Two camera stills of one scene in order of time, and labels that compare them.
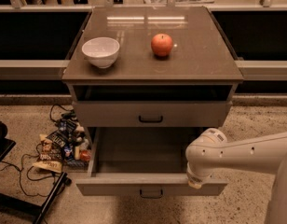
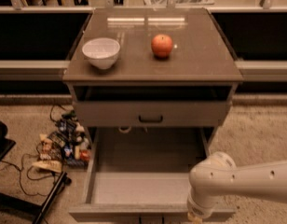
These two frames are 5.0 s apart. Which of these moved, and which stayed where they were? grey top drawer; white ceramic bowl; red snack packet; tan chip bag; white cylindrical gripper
Moved: white cylindrical gripper
Stayed: red snack packet; white ceramic bowl; tan chip bag; grey top drawer
